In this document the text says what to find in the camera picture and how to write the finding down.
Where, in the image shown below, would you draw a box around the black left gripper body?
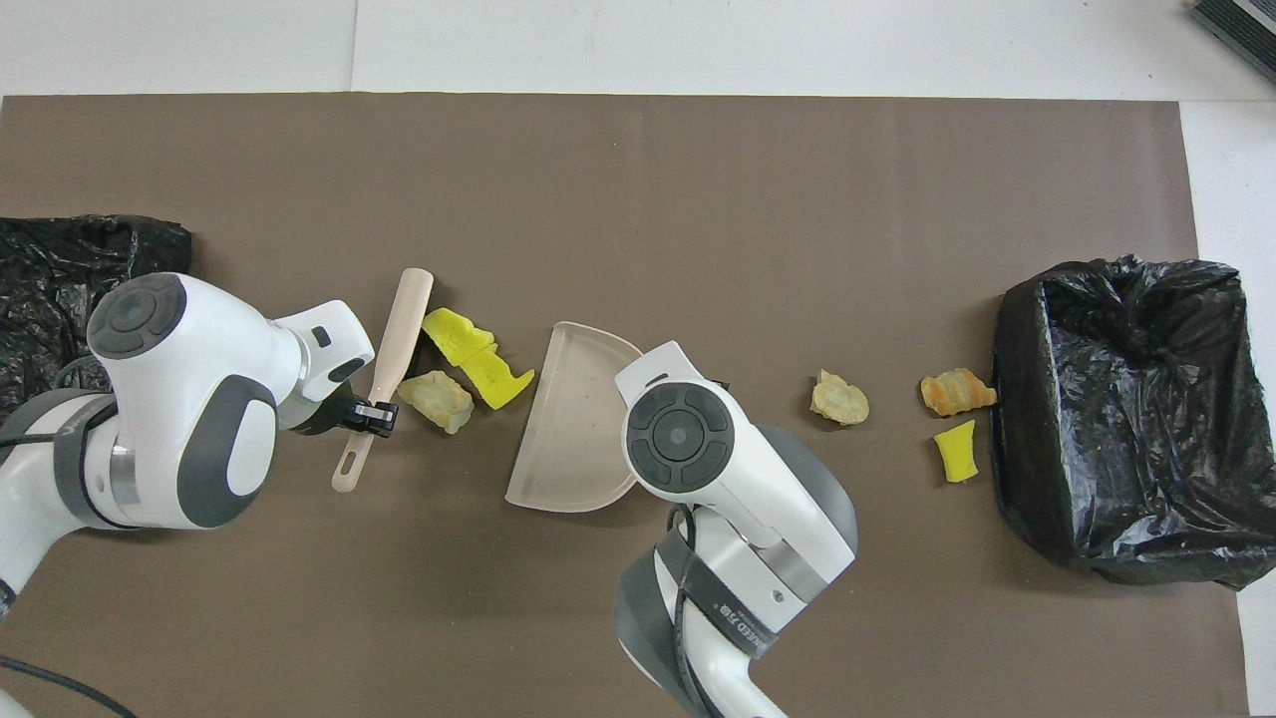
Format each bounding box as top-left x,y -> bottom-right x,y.
294,392 -> 400,440

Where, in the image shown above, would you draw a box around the large pale foam scrap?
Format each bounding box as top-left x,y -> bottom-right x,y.
397,370 -> 476,435

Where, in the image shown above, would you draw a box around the beige hand brush black bristles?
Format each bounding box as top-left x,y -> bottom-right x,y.
331,267 -> 436,495

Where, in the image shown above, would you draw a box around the yellow sponge block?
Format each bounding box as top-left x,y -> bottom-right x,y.
421,307 -> 496,365

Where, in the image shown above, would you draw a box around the notched yellow sponge piece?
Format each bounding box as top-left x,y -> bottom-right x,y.
461,344 -> 536,412

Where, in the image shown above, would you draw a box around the beige plastic dustpan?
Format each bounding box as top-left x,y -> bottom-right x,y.
504,320 -> 647,514

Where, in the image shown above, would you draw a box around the small pale foam scrap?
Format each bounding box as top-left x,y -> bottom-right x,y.
810,368 -> 870,427

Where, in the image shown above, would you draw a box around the orange striped foam scrap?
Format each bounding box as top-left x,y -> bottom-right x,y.
919,367 -> 998,418

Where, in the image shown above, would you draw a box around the small yellow sponge wedge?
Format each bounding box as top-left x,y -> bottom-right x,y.
933,419 -> 979,485

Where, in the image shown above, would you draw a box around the pink bin with black bag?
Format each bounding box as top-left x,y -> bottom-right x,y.
0,214 -> 193,420

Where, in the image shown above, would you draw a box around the bin lined with black bag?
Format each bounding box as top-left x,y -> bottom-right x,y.
990,255 -> 1276,591

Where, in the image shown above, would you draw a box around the brown table mat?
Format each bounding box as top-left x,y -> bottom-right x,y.
0,93 -> 1252,718

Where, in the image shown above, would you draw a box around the dark ribbed device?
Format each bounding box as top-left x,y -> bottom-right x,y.
1184,0 -> 1276,86

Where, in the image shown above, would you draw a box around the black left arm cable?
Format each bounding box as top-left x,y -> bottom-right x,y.
0,359 -> 138,718

